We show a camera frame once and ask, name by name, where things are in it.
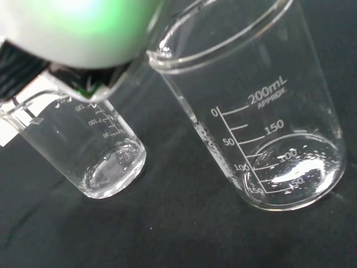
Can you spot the black bench cloth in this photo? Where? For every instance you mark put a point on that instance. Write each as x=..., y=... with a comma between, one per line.
x=167, y=237

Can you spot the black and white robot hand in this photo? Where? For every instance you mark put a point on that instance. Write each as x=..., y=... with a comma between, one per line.
x=78, y=28

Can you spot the clear glass beaker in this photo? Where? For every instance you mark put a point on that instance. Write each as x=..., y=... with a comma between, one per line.
x=92, y=150

